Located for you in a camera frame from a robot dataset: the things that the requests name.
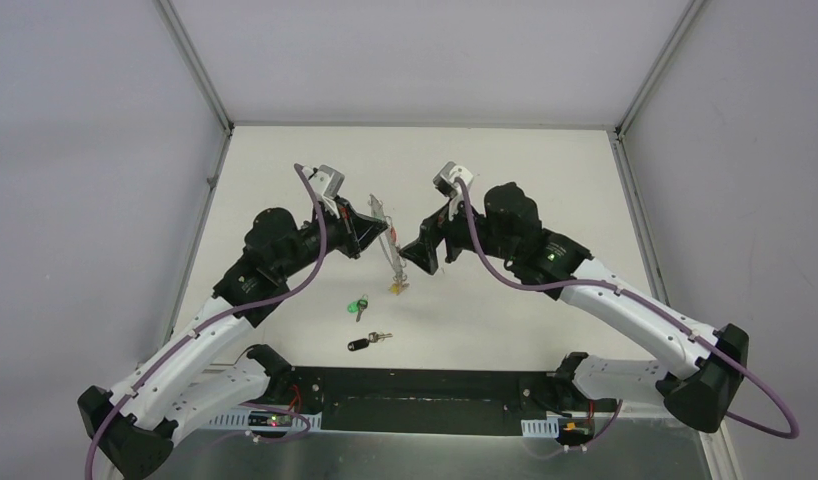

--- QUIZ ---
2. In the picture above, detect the large keyring with keys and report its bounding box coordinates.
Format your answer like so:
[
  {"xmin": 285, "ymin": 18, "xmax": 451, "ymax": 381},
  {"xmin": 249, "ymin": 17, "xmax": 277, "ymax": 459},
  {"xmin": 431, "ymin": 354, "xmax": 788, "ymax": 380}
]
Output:
[{"xmin": 369, "ymin": 194, "xmax": 410, "ymax": 295}]

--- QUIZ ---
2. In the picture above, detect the aluminium frame rail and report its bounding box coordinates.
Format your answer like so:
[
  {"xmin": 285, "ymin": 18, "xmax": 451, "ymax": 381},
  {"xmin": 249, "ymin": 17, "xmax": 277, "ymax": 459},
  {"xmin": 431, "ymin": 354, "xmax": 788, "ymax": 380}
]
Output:
[{"xmin": 125, "ymin": 362, "xmax": 723, "ymax": 421}]

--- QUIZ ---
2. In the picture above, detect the black tagged key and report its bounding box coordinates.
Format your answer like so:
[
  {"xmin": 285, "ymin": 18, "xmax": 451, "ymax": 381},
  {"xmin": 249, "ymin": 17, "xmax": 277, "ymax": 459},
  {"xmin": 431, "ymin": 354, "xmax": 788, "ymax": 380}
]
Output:
[{"xmin": 347, "ymin": 332, "xmax": 393, "ymax": 352}]

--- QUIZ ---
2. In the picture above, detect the right controller board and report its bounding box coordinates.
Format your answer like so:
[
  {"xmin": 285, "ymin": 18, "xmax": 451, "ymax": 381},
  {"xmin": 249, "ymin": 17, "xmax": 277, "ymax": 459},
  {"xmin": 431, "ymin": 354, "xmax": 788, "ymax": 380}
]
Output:
[{"xmin": 557, "ymin": 419, "xmax": 595, "ymax": 447}]

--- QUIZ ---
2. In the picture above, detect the purple cable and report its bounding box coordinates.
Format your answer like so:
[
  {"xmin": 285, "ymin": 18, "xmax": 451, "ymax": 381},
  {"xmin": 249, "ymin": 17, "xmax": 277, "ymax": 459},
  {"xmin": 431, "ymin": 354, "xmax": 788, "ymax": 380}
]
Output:
[
  {"xmin": 84, "ymin": 162, "xmax": 331, "ymax": 480},
  {"xmin": 451, "ymin": 176, "xmax": 801, "ymax": 441}
]

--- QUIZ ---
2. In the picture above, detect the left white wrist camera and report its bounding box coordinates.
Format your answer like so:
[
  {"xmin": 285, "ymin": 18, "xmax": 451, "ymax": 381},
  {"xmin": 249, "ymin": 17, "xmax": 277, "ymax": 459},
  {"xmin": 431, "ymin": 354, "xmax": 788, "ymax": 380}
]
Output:
[{"xmin": 309, "ymin": 165, "xmax": 345, "ymax": 204}]

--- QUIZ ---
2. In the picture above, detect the left controller board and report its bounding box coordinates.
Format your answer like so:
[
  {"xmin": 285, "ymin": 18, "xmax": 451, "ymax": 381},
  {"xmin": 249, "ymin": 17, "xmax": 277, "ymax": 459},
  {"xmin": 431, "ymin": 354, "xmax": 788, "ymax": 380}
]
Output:
[{"xmin": 248, "ymin": 410, "xmax": 294, "ymax": 428}]

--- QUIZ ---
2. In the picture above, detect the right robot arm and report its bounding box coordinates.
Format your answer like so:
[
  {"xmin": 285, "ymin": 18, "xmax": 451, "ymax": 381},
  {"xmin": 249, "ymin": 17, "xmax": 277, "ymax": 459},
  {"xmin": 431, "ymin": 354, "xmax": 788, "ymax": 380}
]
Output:
[{"xmin": 399, "ymin": 182, "xmax": 749, "ymax": 433}]

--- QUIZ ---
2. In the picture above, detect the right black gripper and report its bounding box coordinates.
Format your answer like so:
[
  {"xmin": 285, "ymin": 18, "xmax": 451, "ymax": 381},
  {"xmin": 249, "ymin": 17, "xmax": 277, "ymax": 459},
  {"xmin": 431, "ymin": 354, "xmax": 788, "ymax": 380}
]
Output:
[{"xmin": 398, "ymin": 189, "xmax": 517, "ymax": 275}]

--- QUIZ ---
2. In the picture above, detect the green tagged key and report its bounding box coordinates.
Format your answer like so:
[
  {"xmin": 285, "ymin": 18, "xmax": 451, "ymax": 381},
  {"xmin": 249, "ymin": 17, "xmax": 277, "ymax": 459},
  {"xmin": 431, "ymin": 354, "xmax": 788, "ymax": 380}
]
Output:
[{"xmin": 347, "ymin": 294, "xmax": 369, "ymax": 323}]

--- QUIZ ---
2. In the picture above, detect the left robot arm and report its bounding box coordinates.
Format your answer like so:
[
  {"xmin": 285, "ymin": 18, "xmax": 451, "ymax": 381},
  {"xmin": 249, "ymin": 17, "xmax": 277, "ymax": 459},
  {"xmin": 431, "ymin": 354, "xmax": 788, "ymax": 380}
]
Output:
[{"xmin": 77, "ymin": 196, "xmax": 388, "ymax": 479}]

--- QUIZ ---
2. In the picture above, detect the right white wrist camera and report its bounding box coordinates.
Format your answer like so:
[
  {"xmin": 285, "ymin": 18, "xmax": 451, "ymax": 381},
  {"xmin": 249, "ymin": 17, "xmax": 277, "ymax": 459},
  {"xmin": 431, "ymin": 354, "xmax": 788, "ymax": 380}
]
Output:
[{"xmin": 433, "ymin": 161, "xmax": 474, "ymax": 199}]

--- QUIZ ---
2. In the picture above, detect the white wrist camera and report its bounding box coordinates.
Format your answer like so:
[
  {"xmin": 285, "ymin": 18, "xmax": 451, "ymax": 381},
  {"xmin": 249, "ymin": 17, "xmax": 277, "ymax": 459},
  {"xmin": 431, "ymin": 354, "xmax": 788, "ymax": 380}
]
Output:
[
  {"xmin": 433, "ymin": 161, "xmax": 474, "ymax": 199},
  {"xmin": 309, "ymin": 165, "xmax": 345, "ymax": 204}
]

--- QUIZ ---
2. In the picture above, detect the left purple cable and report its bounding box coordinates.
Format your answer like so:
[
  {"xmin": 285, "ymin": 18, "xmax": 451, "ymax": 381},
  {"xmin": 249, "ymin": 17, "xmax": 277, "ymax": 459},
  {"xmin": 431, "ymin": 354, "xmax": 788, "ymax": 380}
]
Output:
[{"xmin": 84, "ymin": 162, "xmax": 331, "ymax": 480}]

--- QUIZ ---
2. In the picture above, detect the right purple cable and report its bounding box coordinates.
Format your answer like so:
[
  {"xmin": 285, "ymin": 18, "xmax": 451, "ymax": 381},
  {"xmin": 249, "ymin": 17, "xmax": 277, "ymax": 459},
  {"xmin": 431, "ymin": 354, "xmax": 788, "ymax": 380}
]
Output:
[{"xmin": 451, "ymin": 176, "xmax": 801, "ymax": 441}]

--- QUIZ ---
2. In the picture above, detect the controller board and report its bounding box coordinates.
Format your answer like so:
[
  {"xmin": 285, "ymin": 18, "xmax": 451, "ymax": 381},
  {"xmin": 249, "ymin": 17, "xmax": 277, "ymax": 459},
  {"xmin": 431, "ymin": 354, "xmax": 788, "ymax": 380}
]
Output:
[
  {"xmin": 248, "ymin": 410, "xmax": 294, "ymax": 428},
  {"xmin": 557, "ymin": 419, "xmax": 595, "ymax": 447}
]

